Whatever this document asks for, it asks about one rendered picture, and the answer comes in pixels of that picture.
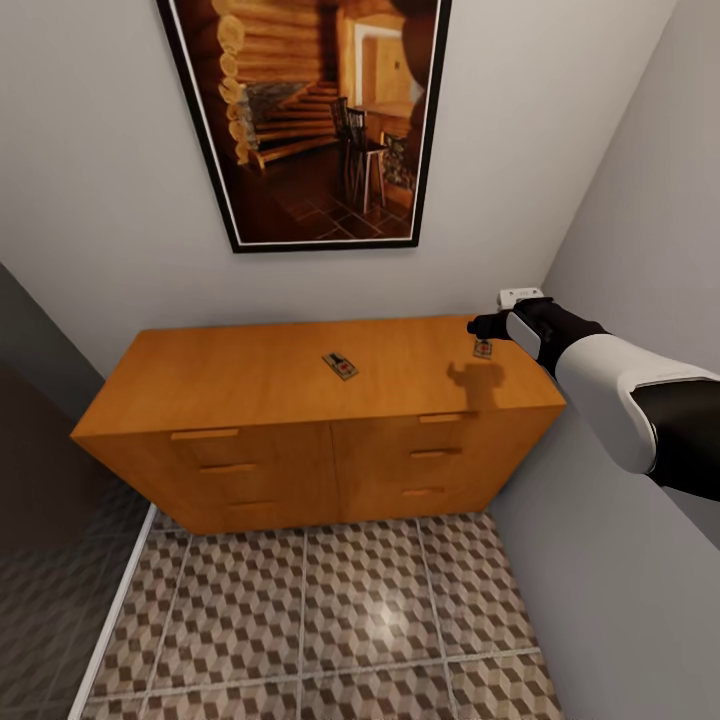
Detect mousetrap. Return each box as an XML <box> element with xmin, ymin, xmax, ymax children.
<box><xmin>322</xmin><ymin>351</ymin><xmax>359</xmax><ymax>382</ymax></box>
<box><xmin>473</xmin><ymin>338</ymin><xmax>493</xmax><ymax>361</ymax></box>

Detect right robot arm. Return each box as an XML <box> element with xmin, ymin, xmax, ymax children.
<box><xmin>467</xmin><ymin>288</ymin><xmax>720</xmax><ymax>551</ymax></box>

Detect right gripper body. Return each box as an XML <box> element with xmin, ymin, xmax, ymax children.
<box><xmin>476</xmin><ymin>311</ymin><xmax>512</xmax><ymax>340</ymax></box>

